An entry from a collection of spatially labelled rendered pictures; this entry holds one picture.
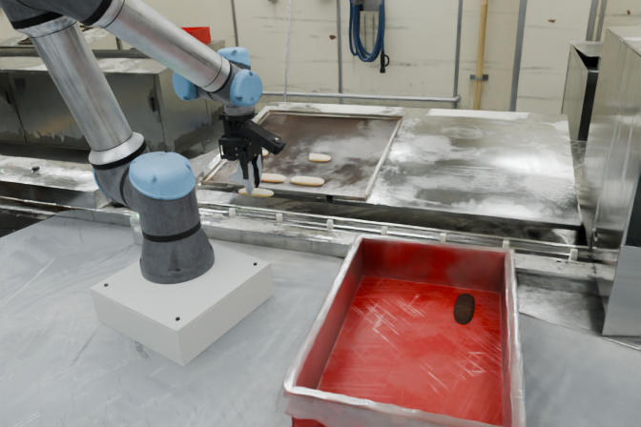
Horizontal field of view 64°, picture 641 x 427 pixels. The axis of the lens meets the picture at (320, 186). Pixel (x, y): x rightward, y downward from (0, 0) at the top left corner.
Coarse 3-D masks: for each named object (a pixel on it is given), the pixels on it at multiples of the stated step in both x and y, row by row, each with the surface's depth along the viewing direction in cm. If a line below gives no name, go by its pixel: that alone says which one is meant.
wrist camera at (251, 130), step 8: (248, 120) 128; (240, 128) 126; (248, 128) 125; (256, 128) 126; (248, 136) 126; (256, 136) 125; (264, 136) 125; (272, 136) 127; (264, 144) 125; (272, 144) 124; (280, 144) 125; (272, 152) 125
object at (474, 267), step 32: (352, 256) 103; (384, 256) 110; (416, 256) 108; (448, 256) 106; (480, 256) 104; (512, 256) 100; (352, 288) 103; (480, 288) 107; (512, 288) 90; (320, 320) 84; (512, 320) 82; (320, 352) 83; (512, 352) 76; (288, 384) 72; (512, 384) 70; (320, 416) 69; (352, 416) 68; (384, 416) 66; (416, 416) 66; (448, 416) 66; (512, 416) 65
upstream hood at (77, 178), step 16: (0, 160) 169; (16, 160) 168; (32, 160) 168; (48, 160) 167; (0, 176) 155; (16, 176) 154; (32, 176) 154; (48, 176) 153; (64, 176) 153; (80, 176) 152; (0, 192) 155; (16, 192) 152; (32, 192) 150; (48, 192) 147; (64, 192) 145; (80, 192) 143; (96, 192) 143; (96, 208) 144
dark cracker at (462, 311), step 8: (464, 296) 104; (472, 296) 104; (456, 304) 102; (464, 304) 101; (472, 304) 101; (456, 312) 99; (464, 312) 99; (472, 312) 99; (456, 320) 98; (464, 320) 97
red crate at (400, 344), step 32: (384, 288) 109; (416, 288) 109; (448, 288) 108; (352, 320) 100; (384, 320) 99; (416, 320) 99; (448, 320) 98; (480, 320) 98; (352, 352) 92; (384, 352) 91; (416, 352) 91; (448, 352) 90; (480, 352) 90; (320, 384) 85; (352, 384) 84; (384, 384) 84; (416, 384) 84; (448, 384) 84; (480, 384) 83; (480, 416) 77
